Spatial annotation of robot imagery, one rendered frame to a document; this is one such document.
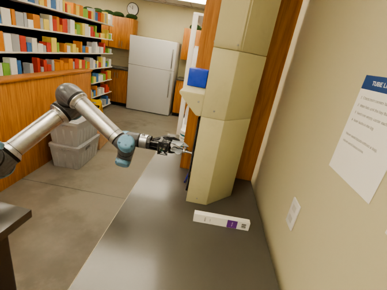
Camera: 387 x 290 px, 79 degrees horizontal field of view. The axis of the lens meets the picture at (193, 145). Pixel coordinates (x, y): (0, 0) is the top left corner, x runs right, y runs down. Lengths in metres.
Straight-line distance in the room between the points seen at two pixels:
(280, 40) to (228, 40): 0.47
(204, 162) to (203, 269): 0.48
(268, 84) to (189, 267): 1.04
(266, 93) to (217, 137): 0.49
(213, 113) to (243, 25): 0.38
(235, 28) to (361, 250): 0.85
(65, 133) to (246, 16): 2.69
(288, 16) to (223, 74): 0.57
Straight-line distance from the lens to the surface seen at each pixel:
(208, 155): 1.15
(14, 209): 1.29
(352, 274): 0.74
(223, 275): 1.00
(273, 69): 1.47
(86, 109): 1.19
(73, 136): 3.27
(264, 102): 1.48
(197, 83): 1.28
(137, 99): 6.37
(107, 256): 1.01
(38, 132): 1.32
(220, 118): 1.09
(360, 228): 0.71
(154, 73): 6.15
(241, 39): 1.07
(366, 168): 0.71
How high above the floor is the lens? 1.68
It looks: 21 degrees down
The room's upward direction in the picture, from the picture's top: 10 degrees clockwise
